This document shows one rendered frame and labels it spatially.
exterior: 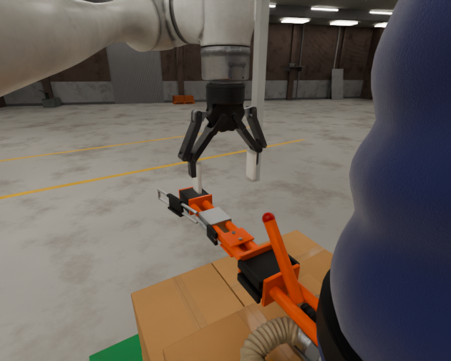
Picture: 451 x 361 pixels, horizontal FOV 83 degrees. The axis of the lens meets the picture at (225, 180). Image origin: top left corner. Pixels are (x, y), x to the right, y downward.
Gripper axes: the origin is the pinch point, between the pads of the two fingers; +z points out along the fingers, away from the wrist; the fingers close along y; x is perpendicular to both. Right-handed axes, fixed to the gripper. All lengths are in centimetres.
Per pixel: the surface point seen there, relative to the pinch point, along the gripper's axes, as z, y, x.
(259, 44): -54, 177, 229
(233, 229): 12.8, 1.7, -1.1
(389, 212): -13.3, -8.9, -37.6
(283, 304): 13.2, -2.1, -23.1
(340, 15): -249, 1016, 804
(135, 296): 67, -19, 45
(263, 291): 13.1, -3.4, -19.4
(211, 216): 11.9, -0.9, 5.6
